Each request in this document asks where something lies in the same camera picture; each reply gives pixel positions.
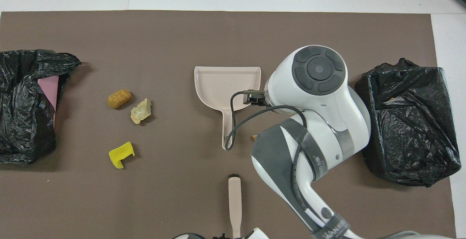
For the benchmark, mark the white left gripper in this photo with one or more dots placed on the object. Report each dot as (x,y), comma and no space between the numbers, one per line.
(256,234)

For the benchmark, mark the beige hand brush black bristles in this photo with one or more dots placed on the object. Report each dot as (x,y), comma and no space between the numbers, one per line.
(235,202)

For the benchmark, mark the beige plastic dustpan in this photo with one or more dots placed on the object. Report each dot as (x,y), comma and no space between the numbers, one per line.
(214,86)

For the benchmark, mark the notched yellow sponge piece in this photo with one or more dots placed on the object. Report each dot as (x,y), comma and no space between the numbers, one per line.
(120,154)

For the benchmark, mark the pale flaky pastry piece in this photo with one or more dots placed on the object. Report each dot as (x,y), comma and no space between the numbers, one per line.
(141,111)

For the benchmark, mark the brown bread roll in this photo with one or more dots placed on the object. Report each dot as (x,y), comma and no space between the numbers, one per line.
(119,98)

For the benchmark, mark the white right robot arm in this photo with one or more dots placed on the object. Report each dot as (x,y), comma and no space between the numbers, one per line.
(327,122)

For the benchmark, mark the black garbage bag lined bin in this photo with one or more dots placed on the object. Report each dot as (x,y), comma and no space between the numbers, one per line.
(411,133)

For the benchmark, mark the brown table mat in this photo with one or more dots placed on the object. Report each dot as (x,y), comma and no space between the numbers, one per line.
(145,31)

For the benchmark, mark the pink box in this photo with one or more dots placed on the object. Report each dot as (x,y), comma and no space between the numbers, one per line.
(49,89)

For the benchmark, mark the black garbage bag over pink box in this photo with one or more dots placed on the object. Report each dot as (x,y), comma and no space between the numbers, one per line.
(22,133)

